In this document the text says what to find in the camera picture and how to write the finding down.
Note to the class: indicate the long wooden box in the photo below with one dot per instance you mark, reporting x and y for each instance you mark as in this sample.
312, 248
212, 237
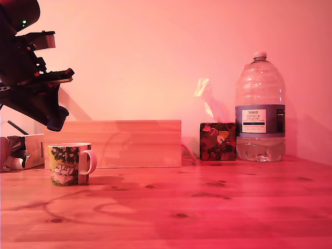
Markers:
122, 144

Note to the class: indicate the torn white carton box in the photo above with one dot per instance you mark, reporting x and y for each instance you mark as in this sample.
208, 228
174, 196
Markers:
28, 150

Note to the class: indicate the floral tissue box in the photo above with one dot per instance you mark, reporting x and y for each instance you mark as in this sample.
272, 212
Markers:
218, 141

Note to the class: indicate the white tissue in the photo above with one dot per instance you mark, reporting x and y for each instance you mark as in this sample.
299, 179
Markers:
206, 97

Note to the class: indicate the cartoon print ceramic mug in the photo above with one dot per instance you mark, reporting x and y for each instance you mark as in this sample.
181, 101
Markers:
66, 163

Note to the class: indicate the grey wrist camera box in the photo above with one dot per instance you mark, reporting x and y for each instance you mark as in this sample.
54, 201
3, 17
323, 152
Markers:
44, 40

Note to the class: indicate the black stick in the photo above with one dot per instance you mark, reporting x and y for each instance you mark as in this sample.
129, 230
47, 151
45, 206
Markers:
18, 127

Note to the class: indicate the large plastic water bottle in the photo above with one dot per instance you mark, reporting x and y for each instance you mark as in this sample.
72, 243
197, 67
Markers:
260, 109

